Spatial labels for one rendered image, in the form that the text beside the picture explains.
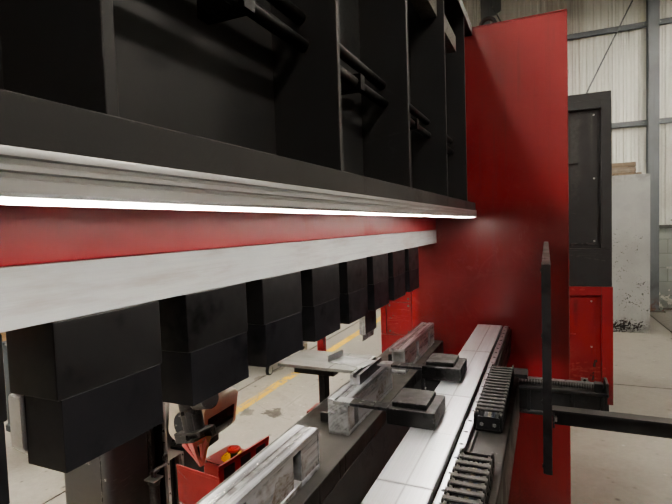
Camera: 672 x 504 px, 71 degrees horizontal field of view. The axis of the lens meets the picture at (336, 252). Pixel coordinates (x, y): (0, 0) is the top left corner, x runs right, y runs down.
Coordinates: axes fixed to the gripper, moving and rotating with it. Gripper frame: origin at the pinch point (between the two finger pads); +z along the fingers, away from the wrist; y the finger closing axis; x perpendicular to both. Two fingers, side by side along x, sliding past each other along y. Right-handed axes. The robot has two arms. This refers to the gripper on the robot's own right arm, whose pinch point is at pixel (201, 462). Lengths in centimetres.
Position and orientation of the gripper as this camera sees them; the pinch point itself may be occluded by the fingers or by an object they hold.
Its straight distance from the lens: 145.4
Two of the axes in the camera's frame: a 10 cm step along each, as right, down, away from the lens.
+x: 5.2, -0.5, 8.5
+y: 8.2, -2.5, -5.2
